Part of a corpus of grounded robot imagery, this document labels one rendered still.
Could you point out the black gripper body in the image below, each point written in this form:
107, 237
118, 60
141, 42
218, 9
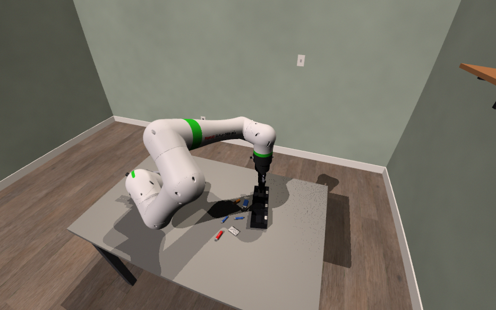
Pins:
262, 169

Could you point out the white domino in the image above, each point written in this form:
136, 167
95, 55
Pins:
234, 231

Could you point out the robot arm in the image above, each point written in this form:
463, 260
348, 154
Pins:
180, 181

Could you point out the black rack of bins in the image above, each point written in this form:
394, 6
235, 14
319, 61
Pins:
259, 215

